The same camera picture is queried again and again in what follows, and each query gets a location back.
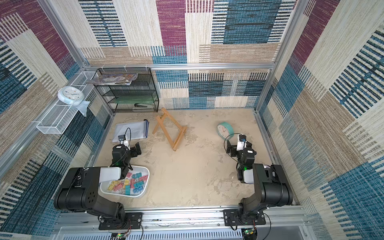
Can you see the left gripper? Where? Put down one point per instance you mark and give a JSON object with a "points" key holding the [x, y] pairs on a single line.
{"points": [[134, 150]]}

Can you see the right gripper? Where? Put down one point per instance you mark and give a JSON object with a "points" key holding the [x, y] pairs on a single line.
{"points": [[233, 150]]}

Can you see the white plastic storage box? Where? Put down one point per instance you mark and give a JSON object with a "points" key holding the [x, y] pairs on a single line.
{"points": [[134, 185]]}

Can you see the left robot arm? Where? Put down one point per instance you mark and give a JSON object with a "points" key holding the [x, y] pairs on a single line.
{"points": [[79, 190]]}

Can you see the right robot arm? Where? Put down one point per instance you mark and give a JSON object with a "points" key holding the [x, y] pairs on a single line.
{"points": [[270, 184]]}

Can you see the green round alarm clock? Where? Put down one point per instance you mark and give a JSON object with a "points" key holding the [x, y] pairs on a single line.
{"points": [[225, 130]]}

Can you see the wooden easel stand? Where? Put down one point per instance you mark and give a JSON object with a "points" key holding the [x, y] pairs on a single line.
{"points": [[172, 129]]}

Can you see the black stapler on shelf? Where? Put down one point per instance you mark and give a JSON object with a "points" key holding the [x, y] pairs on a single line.
{"points": [[143, 106]]}

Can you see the green folder on shelf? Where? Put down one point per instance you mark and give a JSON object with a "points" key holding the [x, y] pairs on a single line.
{"points": [[133, 100]]}

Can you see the black mesh shelf rack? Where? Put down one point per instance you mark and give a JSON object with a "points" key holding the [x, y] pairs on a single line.
{"points": [[144, 85]]}

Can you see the magazine on shelf top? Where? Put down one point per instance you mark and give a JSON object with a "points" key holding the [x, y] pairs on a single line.
{"points": [[109, 80]]}

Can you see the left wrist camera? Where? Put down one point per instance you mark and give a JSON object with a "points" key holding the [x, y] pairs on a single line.
{"points": [[121, 138]]}

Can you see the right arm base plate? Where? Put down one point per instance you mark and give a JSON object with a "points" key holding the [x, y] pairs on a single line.
{"points": [[233, 218]]}

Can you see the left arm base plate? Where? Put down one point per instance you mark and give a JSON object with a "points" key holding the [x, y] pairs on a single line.
{"points": [[130, 221]]}

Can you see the white wire mesh basket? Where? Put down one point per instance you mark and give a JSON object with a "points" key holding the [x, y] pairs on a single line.
{"points": [[59, 116]]}

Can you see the white round wall clock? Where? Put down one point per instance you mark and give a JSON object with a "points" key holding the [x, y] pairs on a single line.
{"points": [[70, 95]]}

